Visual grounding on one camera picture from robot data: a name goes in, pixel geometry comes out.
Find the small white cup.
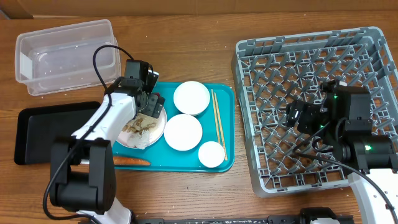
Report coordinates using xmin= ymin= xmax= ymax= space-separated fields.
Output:
xmin=198 ymin=141 xmax=226 ymax=168

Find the white tissue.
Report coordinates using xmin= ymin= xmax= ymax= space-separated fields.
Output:
xmin=126 ymin=132 xmax=150 ymax=149

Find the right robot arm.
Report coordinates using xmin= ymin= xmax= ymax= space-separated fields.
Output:
xmin=286 ymin=80 xmax=397 ymax=223

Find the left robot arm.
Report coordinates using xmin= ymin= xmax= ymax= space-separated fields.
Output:
xmin=42 ymin=59 xmax=164 ymax=223

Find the grey dishwasher rack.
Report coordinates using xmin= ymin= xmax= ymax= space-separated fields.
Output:
xmin=231 ymin=27 xmax=397 ymax=197

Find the peanut shells and rice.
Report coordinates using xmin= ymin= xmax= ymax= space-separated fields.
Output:
xmin=122 ymin=113 xmax=157 ymax=135

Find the white plate with food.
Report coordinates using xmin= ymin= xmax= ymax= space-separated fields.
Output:
xmin=117 ymin=108 xmax=167 ymax=149

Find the white bowl upper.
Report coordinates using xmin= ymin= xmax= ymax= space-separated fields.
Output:
xmin=173 ymin=81 xmax=210 ymax=116

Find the white bowl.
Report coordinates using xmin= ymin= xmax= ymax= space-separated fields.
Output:
xmin=173 ymin=81 xmax=210 ymax=116
xmin=164 ymin=114 xmax=203 ymax=151

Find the white bowl middle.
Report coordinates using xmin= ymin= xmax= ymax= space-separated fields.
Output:
xmin=164 ymin=114 xmax=203 ymax=151

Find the left wooden chopstick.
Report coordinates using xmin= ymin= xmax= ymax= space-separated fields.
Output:
xmin=211 ymin=89 xmax=221 ymax=144

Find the wooden chopstick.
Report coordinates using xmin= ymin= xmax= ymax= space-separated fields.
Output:
xmin=213 ymin=91 xmax=228 ymax=161
xmin=211 ymin=89 xmax=221 ymax=144

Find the orange carrot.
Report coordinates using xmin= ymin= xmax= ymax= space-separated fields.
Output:
xmin=113 ymin=156 xmax=151 ymax=166

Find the right wooden chopstick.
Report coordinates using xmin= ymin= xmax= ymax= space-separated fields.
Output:
xmin=213 ymin=91 xmax=228 ymax=161

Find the clear plastic bin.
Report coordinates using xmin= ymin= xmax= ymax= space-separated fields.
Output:
xmin=15 ymin=19 xmax=121 ymax=96

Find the black plastic bin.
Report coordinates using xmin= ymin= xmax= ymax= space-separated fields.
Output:
xmin=14 ymin=101 xmax=101 ymax=165

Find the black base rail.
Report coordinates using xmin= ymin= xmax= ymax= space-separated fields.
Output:
xmin=135 ymin=207 xmax=354 ymax=224

